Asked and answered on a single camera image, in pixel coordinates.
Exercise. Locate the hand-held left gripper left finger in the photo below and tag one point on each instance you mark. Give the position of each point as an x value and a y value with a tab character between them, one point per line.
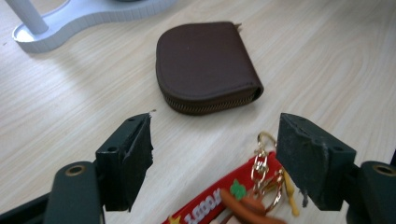
124	165

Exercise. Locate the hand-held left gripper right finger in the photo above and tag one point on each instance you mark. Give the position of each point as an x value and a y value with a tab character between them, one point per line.
314	161

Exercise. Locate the brown zip coin purse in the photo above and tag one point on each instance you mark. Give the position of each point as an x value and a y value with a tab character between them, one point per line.
205	65

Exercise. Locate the white stand base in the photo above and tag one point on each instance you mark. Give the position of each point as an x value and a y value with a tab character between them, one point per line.
71	18

